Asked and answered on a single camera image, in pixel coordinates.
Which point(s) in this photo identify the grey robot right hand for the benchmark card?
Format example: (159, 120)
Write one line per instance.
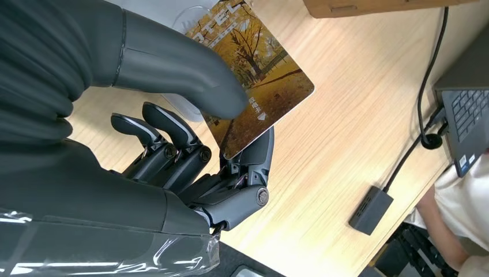
(95, 198)

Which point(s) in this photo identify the wooden card organizer box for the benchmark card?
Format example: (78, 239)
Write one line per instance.
(382, 7)

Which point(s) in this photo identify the person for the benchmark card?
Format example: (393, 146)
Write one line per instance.
(466, 198)

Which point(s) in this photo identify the black USB hub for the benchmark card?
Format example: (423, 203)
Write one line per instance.
(370, 210)

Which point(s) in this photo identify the black chair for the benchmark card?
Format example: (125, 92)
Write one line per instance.
(412, 252)

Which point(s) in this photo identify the grey laptop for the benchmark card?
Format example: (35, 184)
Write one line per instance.
(470, 114)

